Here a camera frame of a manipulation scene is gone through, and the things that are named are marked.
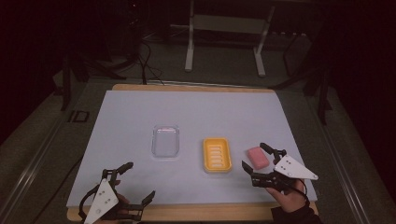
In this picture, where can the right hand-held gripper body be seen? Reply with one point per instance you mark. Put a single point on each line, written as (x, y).
(292, 169)

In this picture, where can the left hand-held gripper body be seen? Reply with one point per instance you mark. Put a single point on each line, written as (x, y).
(104, 196)

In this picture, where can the pink soap bar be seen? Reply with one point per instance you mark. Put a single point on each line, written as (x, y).
(258, 158)

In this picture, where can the person's left hand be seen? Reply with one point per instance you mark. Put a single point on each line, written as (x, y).
(123, 200)

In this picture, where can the person's right hand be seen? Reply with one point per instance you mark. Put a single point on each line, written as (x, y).
(291, 200)

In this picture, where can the yellow soap dish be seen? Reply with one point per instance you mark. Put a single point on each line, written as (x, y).
(217, 155)

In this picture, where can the clear plastic container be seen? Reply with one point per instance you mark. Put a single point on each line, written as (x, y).
(165, 141)

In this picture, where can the black floor plate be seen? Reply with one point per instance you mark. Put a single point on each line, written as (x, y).
(79, 116)

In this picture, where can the black tripod stand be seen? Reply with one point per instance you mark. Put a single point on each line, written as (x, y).
(322, 93)

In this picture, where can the pale blue table mat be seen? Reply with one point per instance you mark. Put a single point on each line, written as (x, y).
(186, 118)

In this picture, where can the dark floor box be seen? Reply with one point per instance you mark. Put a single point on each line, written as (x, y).
(297, 53)

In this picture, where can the white metal stand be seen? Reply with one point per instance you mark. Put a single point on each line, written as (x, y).
(227, 24)

